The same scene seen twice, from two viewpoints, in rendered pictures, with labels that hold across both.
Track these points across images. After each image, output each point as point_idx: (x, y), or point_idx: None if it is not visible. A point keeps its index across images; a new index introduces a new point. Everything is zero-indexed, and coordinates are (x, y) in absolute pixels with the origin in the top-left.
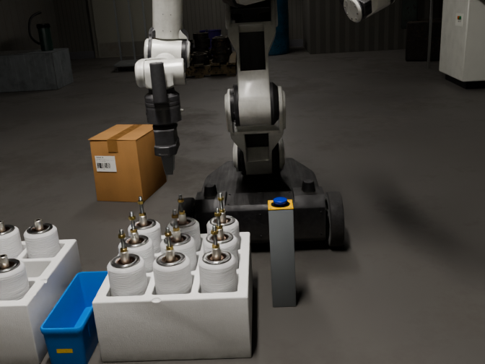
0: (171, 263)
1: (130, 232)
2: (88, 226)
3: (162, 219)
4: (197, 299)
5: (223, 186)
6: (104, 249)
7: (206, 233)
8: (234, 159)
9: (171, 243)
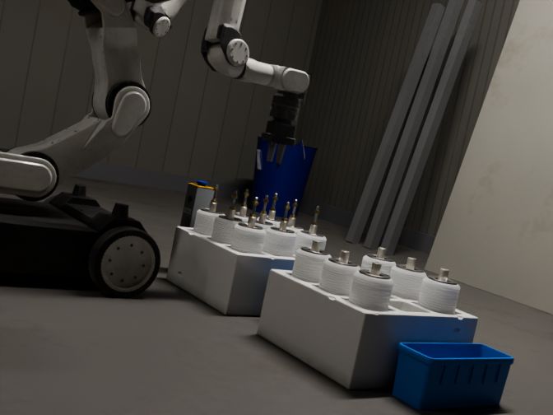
0: (296, 226)
1: (287, 221)
2: (90, 353)
3: (30, 309)
4: None
5: (44, 221)
6: (161, 334)
7: (196, 235)
8: (52, 178)
9: (271, 223)
